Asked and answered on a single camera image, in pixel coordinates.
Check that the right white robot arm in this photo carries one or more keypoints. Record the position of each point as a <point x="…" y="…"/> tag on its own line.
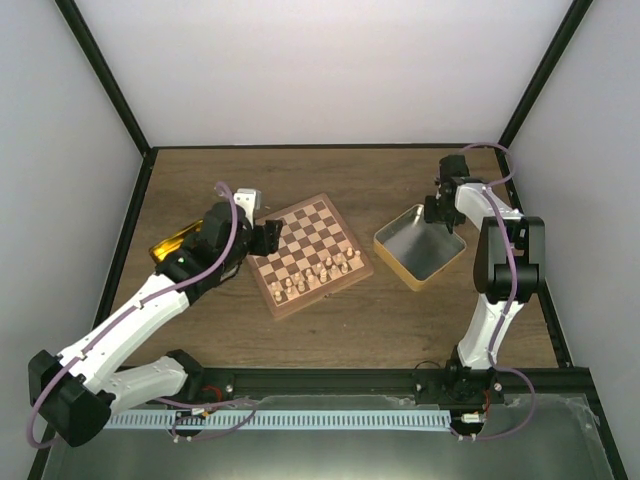
<point x="509" y="266"/>

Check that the black enclosure frame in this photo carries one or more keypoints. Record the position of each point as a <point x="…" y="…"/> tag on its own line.
<point x="566" y="378"/>

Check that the gold tin with dark pieces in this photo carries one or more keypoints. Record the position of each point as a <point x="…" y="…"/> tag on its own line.
<point x="159" y="251"/>

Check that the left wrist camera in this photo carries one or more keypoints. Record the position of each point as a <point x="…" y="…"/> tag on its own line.
<point x="250" y="201"/>

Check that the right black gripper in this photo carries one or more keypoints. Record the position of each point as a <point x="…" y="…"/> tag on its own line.
<point x="431" y="217"/>

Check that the light blue slotted strip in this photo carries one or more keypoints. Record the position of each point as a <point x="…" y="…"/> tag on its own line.
<point x="401" y="420"/>

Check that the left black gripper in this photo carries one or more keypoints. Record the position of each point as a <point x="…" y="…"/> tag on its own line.
<point x="268" y="238"/>

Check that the black mounting rail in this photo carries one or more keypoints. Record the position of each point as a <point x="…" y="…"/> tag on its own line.
<point x="452" y="386"/>

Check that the wooden chessboard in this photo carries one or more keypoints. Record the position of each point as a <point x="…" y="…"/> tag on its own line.
<point x="313" y="231"/>

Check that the light wooden chess piece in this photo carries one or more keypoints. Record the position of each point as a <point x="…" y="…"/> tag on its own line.
<point x="310" y="277"/>

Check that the cream tin with light pieces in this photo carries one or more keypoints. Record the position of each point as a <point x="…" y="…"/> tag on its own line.
<point x="415" y="250"/>

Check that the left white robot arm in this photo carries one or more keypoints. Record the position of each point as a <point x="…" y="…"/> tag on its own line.
<point x="78" y="390"/>

